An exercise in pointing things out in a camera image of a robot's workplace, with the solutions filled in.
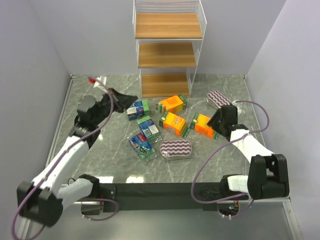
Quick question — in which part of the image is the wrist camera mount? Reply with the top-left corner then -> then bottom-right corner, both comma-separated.
88,76 -> 107,89
231,100 -> 242,115

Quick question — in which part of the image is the black base beam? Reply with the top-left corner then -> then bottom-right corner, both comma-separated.
96,182 -> 240,211

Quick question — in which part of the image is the purple cable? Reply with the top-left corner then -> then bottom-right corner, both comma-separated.
11,79 -> 120,240
190,100 -> 271,205

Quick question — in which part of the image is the white wire shelf rack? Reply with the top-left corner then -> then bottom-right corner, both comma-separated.
132,0 -> 207,99

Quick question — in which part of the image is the purple wavy sponge pack centre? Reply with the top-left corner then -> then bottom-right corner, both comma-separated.
159,139 -> 194,161

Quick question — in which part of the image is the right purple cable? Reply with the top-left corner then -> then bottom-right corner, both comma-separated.
190,100 -> 271,205

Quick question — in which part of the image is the purple wavy sponge pack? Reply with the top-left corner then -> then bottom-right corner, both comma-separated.
206,89 -> 232,110
159,139 -> 194,161

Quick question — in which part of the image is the blue green sponge pack lower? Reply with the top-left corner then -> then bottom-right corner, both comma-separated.
129,133 -> 155,160

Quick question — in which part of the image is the top wooden shelf board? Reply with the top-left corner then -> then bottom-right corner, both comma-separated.
135,13 -> 203,40

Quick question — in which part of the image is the purple wavy sponge pack right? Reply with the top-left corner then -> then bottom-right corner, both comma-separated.
206,89 -> 232,110

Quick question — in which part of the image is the middle wooden shelf board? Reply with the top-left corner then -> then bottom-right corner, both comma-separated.
138,42 -> 197,69

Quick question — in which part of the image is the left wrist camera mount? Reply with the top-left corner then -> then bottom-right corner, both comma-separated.
88,76 -> 107,89

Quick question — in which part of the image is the blue green sponge pack middle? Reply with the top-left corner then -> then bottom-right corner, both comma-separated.
137,115 -> 160,143

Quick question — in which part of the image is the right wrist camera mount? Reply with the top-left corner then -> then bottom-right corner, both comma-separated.
231,100 -> 242,115

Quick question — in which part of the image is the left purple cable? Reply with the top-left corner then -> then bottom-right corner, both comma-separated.
11,79 -> 120,240

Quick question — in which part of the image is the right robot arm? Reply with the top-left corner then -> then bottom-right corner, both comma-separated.
207,104 -> 290,200

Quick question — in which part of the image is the blue green sponge pack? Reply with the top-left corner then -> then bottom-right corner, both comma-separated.
137,115 -> 160,143
126,99 -> 150,121
129,133 -> 155,160

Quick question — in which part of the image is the left aluminium rail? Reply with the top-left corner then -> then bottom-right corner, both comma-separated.
10,74 -> 77,240

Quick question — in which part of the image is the blue green sponge pack upper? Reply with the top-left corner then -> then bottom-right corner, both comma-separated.
126,99 -> 150,121

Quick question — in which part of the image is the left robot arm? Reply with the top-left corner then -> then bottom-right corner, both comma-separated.
16,88 -> 138,227

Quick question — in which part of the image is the orange sponge pack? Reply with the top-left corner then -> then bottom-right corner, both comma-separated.
155,94 -> 188,114
189,112 -> 219,140
159,111 -> 190,138

